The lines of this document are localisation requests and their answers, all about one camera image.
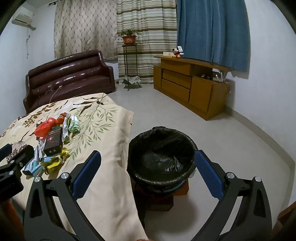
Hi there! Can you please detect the brown wooden furniture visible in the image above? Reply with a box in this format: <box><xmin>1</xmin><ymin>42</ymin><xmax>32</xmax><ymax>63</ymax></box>
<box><xmin>277</xmin><ymin>204</ymin><xmax>296</xmax><ymax>232</ymax></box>

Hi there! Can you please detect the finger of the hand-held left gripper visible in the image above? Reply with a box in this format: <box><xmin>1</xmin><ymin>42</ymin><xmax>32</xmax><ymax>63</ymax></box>
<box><xmin>7</xmin><ymin>145</ymin><xmax>35</xmax><ymax>173</ymax></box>
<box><xmin>0</xmin><ymin>144</ymin><xmax>13</xmax><ymax>162</ymax></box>

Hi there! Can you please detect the striped curtain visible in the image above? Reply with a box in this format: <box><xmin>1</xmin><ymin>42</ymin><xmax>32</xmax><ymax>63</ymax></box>
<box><xmin>116</xmin><ymin>0</ymin><xmax>178</xmax><ymax>84</ymax></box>

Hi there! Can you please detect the checked cloth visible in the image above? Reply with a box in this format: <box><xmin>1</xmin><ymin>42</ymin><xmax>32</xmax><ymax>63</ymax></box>
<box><xmin>124</xmin><ymin>75</ymin><xmax>141</xmax><ymax>85</ymax></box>

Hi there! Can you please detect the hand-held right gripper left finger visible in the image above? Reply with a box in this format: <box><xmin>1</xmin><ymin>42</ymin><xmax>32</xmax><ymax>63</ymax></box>
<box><xmin>23</xmin><ymin>150</ymin><xmax>102</xmax><ymax>241</ymax></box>

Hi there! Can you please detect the air conditioner pipe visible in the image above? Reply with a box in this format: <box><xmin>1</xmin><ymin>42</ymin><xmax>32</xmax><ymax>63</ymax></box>
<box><xmin>25</xmin><ymin>30</ymin><xmax>32</xmax><ymax>59</ymax></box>

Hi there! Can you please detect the potted plant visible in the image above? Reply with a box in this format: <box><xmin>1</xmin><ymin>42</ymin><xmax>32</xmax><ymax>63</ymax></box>
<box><xmin>118</xmin><ymin>29</ymin><xmax>142</xmax><ymax>45</ymax></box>

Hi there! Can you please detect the wooden stool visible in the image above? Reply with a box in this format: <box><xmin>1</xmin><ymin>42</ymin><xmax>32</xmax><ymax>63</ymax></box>
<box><xmin>134</xmin><ymin>178</ymin><xmax>190</xmax><ymax>212</ymax></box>

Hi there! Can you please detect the long white wrapper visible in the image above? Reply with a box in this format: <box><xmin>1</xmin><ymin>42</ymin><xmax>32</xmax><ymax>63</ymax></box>
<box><xmin>62</xmin><ymin>115</ymin><xmax>71</xmax><ymax>144</ymax></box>

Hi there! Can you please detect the white air conditioner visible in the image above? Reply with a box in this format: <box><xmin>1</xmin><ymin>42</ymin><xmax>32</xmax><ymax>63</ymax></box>
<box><xmin>11</xmin><ymin>6</ymin><xmax>36</xmax><ymax>30</ymax></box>

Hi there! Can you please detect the blue curtain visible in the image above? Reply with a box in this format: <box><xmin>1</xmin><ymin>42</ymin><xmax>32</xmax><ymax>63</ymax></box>
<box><xmin>176</xmin><ymin>0</ymin><xmax>251</xmax><ymax>73</ymax></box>

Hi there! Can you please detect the thin cable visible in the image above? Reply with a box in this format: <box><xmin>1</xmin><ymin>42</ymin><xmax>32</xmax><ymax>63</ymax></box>
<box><xmin>45</xmin><ymin>86</ymin><xmax>63</xmax><ymax>103</ymax></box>

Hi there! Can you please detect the large yellow wrapper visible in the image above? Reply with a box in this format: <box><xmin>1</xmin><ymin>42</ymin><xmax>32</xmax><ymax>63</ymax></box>
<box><xmin>41</xmin><ymin>156</ymin><xmax>62</xmax><ymax>175</ymax></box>

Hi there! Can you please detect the orange plastic bag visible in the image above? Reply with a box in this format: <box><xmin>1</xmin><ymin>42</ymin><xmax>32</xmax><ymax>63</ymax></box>
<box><xmin>34</xmin><ymin>118</ymin><xmax>57</xmax><ymax>138</ymax></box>

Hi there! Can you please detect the black cigarette box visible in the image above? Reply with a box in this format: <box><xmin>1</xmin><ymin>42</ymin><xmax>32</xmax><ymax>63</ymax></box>
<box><xmin>43</xmin><ymin>126</ymin><xmax>63</xmax><ymax>156</ymax></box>

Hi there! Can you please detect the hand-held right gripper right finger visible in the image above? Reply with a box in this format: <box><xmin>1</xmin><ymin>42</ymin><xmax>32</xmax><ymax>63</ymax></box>
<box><xmin>191</xmin><ymin>150</ymin><xmax>273</xmax><ymax>241</ymax></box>

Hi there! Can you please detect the beige patterned curtain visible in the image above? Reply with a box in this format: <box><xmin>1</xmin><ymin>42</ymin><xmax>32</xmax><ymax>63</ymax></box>
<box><xmin>54</xmin><ymin>0</ymin><xmax>119</xmax><ymax>62</ymax></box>

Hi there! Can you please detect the blue white strip packet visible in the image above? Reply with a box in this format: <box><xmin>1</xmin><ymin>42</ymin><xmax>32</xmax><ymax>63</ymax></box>
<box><xmin>22</xmin><ymin>160</ymin><xmax>43</xmax><ymax>178</ymax></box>

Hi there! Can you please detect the orange snack packet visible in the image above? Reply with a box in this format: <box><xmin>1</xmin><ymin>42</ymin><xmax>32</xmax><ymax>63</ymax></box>
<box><xmin>57</xmin><ymin>112</ymin><xmax>70</xmax><ymax>125</ymax></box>

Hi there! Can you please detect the floral beige blanket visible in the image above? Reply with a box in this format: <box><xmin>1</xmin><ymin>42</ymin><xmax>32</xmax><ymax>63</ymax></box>
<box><xmin>0</xmin><ymin>93</ymin><xmax>148</xmax><ymax>241</ymax></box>

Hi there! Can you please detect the wooden cabinet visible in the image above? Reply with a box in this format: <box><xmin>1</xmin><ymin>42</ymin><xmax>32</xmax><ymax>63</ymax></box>
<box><xmin>153</xmin><ymin>56</ymin><xmax>234</xmax><ymax>120</ymax></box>

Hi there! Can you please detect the knotted silver sachet bundle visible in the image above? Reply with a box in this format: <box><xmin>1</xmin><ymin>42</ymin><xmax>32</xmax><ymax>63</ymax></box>
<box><xmin>35</xmin><ymin>138</ymin><xmax>46</xmax><ymax>163</ymax></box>

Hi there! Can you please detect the dark brown leather sofa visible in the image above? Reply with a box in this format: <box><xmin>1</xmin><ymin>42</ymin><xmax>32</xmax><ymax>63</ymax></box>
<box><xmin>22</xmin><ymin>49</ymin><xmax>116</xmax><ymax>114</ymax></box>

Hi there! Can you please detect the black metal plant stand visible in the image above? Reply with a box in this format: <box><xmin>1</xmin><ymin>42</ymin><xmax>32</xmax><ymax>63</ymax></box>
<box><xmin>122</xmin><ymin>43</ymin><xmax>142</xmax><ymax>91</ymax></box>

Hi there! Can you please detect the black lined trash bin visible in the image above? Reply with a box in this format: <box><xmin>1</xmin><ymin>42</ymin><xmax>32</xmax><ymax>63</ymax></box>
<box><xmin>127</xmin><ymin>126</ymin><xmax>199</xmax><ymax>193</ymax></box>

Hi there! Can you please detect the white router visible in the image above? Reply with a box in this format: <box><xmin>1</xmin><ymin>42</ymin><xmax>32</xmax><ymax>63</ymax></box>
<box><xmin>213</xmin><ymin>72</ymin><xmax>226</xmax><ymax>83</ymax></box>

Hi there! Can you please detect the person's left forearm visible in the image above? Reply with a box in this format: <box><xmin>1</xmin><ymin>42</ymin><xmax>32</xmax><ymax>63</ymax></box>
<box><xmin>0</xmin><ymin>199</ymin><xmax>25</xmax><ymax>241</ymax></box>

